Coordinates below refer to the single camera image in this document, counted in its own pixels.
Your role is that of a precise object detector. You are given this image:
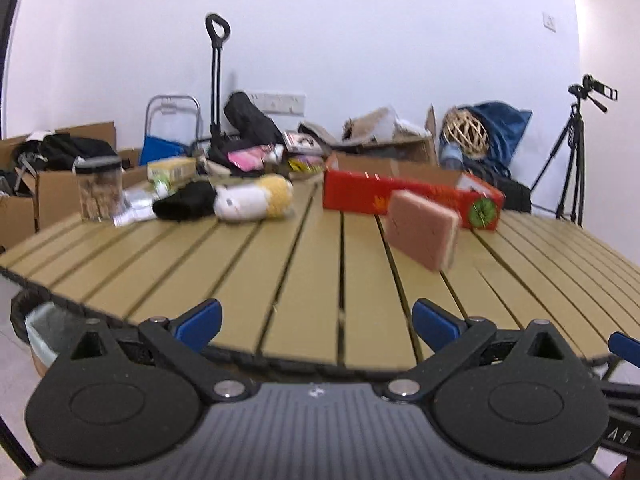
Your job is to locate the black backpack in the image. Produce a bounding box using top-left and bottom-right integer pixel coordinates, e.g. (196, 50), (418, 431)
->
(15, 133), (118, 173)

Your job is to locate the white paper sheet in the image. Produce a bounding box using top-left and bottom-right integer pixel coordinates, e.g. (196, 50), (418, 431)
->
(112, 187), (161, 227)

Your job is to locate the black cloth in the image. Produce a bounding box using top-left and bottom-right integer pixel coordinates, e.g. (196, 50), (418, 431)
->
(152, 181), (218, 222)

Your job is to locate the black folding wagon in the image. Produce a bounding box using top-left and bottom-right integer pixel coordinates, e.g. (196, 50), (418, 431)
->
(192, 13), (236, 166)

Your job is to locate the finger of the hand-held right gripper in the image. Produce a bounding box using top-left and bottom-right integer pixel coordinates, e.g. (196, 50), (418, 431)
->
(607, 331), (640, 362)

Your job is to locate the wicker ball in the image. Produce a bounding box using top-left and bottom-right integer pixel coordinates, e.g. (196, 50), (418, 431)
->
(442, 108), (490, 159)

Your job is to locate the red cardboard box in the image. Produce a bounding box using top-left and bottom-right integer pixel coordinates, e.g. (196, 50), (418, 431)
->
(322, 152), (506, 233)

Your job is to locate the blue box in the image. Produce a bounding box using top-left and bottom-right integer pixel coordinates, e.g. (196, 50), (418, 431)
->
(140, 136), (191, 166)

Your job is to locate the large open cardboard box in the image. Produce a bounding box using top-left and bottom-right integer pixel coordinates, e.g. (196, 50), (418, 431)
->
(0, 121), (117, 251)

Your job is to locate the brown cardboard box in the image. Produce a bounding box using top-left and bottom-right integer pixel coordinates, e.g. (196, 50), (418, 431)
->
(37, 149), (148, 231)

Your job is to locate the yellow green carton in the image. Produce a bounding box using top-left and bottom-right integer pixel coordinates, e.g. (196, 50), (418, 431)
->
(146, 156), (197, 182)

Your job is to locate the white box with picture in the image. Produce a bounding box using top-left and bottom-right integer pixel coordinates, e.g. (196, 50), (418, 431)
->
(282, 131), (326, 156)

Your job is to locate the white folding cart frame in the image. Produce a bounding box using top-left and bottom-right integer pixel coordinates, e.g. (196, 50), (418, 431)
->
(146, 95), (202, 143)

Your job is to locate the yellow snack packet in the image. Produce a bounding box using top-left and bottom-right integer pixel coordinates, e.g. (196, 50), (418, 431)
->
(287, 156), (326, 173)

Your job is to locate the wide wall socket plate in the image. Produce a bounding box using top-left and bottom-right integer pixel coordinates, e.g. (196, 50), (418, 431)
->
(247, 91), (306, 114)

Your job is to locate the black rolled bag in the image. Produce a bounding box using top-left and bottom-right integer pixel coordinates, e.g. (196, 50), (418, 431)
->
(223, 91), (285, 148)

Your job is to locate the pink packet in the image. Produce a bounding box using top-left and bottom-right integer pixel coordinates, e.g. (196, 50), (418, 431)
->
(227, 146), (273, 171)

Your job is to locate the torn cardboard box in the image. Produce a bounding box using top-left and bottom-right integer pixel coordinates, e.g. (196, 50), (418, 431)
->
(345, 105), (441, 166)

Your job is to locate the pink sponge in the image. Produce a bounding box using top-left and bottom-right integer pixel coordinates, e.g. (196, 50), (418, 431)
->
(382, 190), (462, 272)

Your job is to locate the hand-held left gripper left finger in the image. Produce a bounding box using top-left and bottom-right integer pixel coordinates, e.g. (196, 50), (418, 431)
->
(70, 298), (258, 403)

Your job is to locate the clear jar with brown cubes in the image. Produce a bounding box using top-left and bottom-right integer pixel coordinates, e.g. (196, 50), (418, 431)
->
(75, 156), (125, 222)

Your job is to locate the folding slatted camping table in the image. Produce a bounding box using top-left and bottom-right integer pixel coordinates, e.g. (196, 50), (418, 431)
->
(0, 180), (640, 383)

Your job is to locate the sheep plush toy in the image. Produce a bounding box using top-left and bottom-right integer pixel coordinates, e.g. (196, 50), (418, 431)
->
(213, 175), (294, 223)

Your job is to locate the light blue bottle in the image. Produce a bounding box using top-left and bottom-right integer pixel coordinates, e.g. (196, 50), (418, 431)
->
(440, 142), (463, 170)

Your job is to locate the beige padded mat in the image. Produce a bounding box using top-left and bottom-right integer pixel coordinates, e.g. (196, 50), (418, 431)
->
(298, 107), (396, 148)

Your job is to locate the black tripod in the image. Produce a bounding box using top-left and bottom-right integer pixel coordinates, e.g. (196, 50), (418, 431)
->
(530, 102), (586, 227)

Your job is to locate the black round trash bin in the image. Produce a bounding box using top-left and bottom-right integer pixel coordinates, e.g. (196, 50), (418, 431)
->
(10, 290), (68, 378)

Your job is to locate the dark blue bag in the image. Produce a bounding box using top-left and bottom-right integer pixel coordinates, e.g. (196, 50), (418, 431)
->
(452, 101), (533, 178)

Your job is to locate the black case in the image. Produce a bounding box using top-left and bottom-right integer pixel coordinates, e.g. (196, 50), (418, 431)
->
(467, 167), (533, 213)

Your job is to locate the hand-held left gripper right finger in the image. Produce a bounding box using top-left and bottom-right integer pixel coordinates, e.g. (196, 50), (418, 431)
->
(382, 298), (576, 403)

